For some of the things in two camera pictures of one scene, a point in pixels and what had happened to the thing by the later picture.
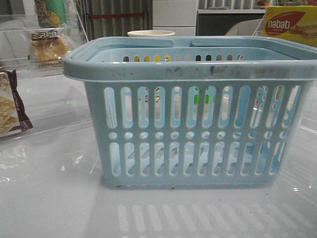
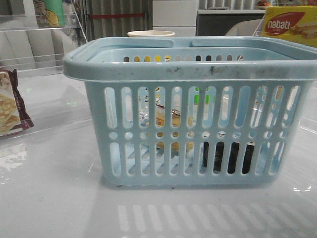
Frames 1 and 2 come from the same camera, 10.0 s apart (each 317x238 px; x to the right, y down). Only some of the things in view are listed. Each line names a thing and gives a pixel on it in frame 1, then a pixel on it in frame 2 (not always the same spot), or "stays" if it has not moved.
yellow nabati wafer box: [297, 24] stays
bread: [48, 45] → [160, 121]
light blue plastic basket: [193, 112] stays
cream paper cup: [151, 33] stays
